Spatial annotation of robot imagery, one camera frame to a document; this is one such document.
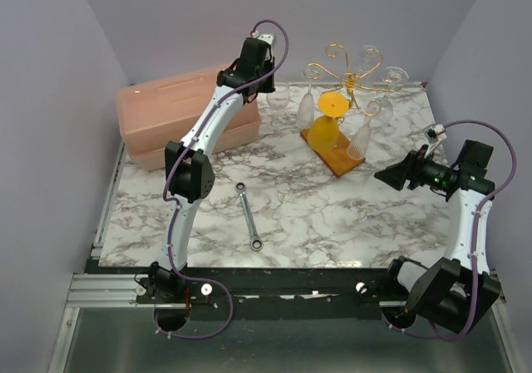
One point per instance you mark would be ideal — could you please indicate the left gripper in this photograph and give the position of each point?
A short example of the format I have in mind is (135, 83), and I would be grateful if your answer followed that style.
(267, 87)

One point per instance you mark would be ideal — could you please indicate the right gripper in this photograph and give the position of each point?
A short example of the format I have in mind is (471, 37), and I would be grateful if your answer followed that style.
(411, 168)

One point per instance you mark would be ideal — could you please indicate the clear wine glass back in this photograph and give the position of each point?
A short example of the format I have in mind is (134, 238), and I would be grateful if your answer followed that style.
(278, 100)

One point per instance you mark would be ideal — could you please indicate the clear wine glass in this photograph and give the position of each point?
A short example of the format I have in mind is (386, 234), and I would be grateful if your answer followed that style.
(394, 79)
(278, 100)

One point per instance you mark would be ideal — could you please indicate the ribbed clear champagne flute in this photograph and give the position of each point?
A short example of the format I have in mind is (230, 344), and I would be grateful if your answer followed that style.
(305, 114)

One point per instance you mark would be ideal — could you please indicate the yellow plastic wine glass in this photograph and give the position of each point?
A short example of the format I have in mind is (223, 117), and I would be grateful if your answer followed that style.
(324, 131)

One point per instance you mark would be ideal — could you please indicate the short clear goblet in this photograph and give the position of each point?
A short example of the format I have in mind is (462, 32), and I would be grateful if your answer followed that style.
(370, 58)

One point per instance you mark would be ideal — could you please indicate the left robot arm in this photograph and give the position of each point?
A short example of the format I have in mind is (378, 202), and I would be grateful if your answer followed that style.
(189, 176)

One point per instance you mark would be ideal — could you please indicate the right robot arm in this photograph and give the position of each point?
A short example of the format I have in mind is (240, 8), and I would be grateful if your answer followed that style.
(457, 290)

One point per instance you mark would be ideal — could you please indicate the pink plastic storage box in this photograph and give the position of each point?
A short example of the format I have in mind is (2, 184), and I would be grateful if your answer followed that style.
(153, 113)

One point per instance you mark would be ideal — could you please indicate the silver ratchet wrench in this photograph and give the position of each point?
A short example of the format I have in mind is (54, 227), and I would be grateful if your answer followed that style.
(255, 243)

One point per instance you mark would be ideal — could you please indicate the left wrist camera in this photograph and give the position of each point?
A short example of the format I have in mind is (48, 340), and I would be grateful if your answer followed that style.
(262, 45)

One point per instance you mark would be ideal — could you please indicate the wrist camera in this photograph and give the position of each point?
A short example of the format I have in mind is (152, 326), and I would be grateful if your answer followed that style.
(435, 134)
(262, 45)

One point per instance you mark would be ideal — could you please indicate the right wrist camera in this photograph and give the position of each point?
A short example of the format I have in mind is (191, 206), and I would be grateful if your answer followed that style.
(435, 134)

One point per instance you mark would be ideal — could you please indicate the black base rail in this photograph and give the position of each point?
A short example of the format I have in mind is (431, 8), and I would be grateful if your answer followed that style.
(271, 293)

